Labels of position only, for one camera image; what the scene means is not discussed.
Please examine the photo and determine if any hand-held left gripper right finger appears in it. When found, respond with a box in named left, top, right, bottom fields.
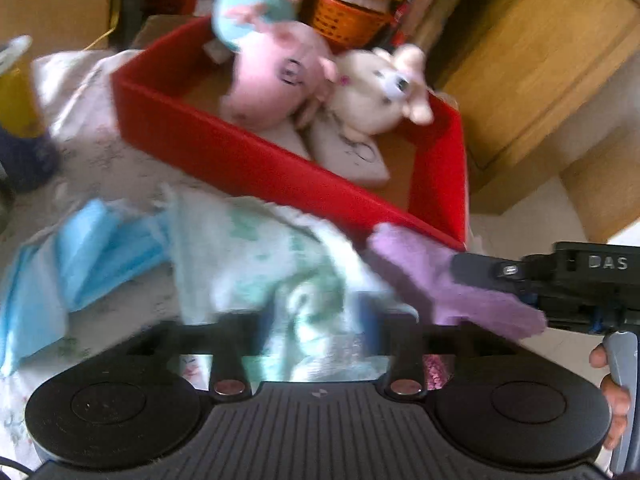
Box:
left=365, top=305, right=506, bottom=402

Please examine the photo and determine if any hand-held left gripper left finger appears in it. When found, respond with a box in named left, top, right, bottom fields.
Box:
left=125, top=310, right=275, bottom=402

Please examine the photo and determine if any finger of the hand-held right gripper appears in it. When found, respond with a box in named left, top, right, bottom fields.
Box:
left=449, top=251, right=527, bottom=292

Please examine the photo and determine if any purple cloth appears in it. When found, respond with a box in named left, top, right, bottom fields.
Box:
left=366, top=223, right=547, bottom=342

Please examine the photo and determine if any green white towel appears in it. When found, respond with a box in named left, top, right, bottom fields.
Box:
left=159, top=182, right=420, bottom=382

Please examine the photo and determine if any blue face mask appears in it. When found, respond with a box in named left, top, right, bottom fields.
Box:
left=0, top=244, right=69, bottom=377
left=54, top=199, right=172, bottom=312

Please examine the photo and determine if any red cardboard box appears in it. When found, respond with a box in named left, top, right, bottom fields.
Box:
left=111, top=16, right=469, bottom=252

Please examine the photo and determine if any white plush toy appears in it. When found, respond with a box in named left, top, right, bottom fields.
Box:
left=329, top=44, right=436, bottom=137

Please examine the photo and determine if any pink pig plush toy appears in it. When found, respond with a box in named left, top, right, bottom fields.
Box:
left=197, top=0, right=338, bottom=127

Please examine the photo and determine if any person's right hand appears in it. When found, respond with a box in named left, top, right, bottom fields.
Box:
left=589, top=344, right=633, bottom=452

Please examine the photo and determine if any wooden cabinet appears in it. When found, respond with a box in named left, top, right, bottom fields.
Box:
left=429, top=0, right=640, bottom=244

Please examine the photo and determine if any floral tablecloth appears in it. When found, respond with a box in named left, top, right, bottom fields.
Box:
left=0, top=49, right=483, bottom=461

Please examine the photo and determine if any orange plastic basket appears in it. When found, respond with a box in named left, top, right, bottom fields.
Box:
left=309, top=0, right=393, bottom=54

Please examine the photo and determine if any blue yellow drink can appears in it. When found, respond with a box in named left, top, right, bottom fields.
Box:
left=0, top=35, right=62, bottom=192

